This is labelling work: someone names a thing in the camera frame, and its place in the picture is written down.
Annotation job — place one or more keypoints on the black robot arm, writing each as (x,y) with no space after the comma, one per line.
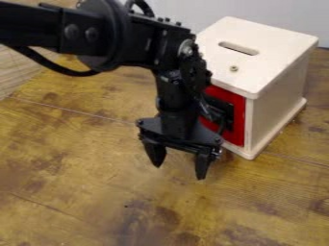
(104,34)

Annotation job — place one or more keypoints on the red wooden drawer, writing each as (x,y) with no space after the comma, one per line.
(234,136)

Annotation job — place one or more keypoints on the black metal drawer handle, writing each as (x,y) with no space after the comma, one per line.
(218,112)

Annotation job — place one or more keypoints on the white wooden box cabinet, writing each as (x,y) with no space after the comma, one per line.
(259,64)

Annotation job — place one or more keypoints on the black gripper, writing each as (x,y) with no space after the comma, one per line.
(175,127)

